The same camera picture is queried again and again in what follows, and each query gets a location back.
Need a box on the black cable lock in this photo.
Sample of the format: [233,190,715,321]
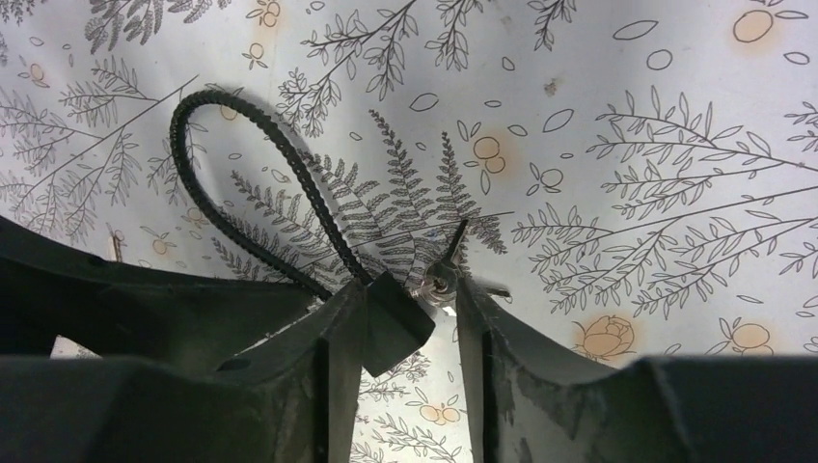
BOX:
[168,89,436,376]

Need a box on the floral table mat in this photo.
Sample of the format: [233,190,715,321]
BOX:
[1,1,817,462]

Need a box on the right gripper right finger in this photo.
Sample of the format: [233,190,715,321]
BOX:
[456,278,817,462]

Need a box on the small padlock key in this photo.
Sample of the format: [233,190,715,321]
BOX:
[409,219,511,317]

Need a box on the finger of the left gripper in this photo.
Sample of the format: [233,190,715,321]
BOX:
[1,219,314,373]

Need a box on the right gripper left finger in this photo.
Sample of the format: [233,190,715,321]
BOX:
[1,282,367,462]

